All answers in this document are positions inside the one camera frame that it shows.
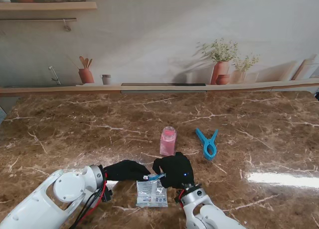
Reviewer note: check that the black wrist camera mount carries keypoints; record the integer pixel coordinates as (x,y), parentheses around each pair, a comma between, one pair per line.
(107,193)
(178,199)

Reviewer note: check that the white and blue seasoning bag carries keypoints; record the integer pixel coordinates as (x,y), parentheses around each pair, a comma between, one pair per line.
(150,194)

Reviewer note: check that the blue plastic bag clip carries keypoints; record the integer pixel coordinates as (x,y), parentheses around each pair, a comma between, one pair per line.
(208,145)

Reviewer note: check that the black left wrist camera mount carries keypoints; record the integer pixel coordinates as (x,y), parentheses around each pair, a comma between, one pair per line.
(107,193)

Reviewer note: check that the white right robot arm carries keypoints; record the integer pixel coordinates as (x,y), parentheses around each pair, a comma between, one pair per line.
(204,209)

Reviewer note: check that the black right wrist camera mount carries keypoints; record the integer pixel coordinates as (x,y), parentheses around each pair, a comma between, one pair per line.
(178,199)

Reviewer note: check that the wooden wall shelf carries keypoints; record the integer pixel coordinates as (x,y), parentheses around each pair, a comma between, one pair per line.
(49,6)

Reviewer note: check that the grey blue edge object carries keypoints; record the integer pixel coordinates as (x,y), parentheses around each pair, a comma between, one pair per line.
(2,114)

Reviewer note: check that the black edge object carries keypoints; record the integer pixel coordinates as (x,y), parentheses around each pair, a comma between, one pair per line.
(317,95)

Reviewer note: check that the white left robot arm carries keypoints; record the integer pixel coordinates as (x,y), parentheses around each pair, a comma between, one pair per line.
(49,199)

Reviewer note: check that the beige vase with flowers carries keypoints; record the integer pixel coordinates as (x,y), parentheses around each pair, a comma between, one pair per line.
(238,76)

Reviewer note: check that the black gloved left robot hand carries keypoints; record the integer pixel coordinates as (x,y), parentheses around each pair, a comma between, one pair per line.
(124,170)

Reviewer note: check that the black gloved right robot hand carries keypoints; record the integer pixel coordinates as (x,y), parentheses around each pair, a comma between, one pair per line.
(175,171)

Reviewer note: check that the clear bottle with pink seasoning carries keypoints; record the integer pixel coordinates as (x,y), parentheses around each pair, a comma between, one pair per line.
(167,145)

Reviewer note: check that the wooden cutting boards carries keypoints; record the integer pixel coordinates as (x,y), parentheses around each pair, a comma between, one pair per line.
(302,69)

